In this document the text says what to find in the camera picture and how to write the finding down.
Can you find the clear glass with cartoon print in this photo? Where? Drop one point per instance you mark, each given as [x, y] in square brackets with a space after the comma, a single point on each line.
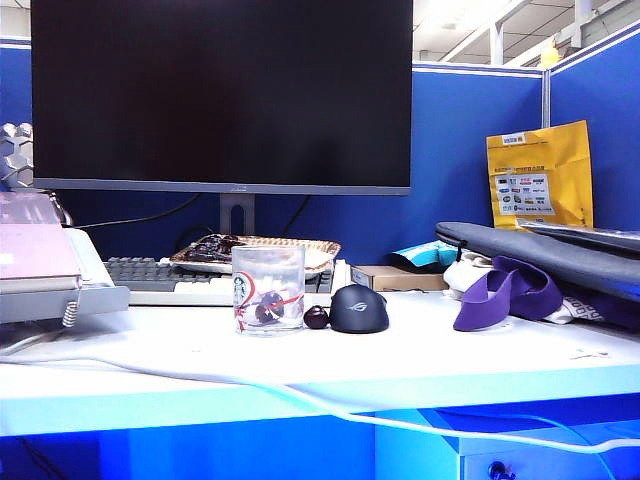
[270, 270]

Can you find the dark red cherry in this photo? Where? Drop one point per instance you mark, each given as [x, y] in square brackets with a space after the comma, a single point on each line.
[316, 318]

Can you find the black computer mouse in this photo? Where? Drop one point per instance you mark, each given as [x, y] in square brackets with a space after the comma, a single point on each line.
[359, 310]

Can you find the brown cardboard box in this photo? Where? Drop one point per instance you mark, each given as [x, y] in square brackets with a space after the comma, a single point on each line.
[395, 280]

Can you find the grey monitor stand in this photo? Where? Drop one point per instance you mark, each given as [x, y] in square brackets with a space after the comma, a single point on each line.
[238, 215]

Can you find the teal snack packet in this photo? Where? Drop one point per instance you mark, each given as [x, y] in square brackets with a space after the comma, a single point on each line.
[425, 255]

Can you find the dark red fruit heap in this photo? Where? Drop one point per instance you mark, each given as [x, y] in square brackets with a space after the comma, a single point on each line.
[207, 248]

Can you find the black computer monitor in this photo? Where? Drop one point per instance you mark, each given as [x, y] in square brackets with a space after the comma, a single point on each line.
[220, 95]

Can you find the grey and white keyboard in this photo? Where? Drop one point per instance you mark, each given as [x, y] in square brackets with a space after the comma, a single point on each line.
[145, 275]

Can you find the dark grey laptop sleeve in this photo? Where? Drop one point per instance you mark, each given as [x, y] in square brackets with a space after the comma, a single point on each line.
[530, 252]

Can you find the yellow paper bag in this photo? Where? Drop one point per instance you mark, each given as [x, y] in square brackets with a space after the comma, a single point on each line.
[540, 155]

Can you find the white patterned cloth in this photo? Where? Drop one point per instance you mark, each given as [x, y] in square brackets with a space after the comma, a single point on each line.
[580, 310]

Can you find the shiny plastic packet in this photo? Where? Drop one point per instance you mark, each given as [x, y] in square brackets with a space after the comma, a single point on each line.
[590, 235]

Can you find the pink book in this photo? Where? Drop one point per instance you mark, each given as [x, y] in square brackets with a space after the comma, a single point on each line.
[35, 250]

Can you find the small white scrap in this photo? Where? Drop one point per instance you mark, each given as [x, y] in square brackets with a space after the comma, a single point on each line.
[590, 355]

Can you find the yellow hanging object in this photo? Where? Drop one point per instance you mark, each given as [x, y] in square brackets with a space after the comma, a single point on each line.
[549, 52]

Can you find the silver hexagon ornament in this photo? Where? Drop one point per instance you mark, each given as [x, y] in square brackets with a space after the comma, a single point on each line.
[17, 155]

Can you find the white partition post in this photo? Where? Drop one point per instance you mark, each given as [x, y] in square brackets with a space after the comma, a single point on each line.
[546, 100]

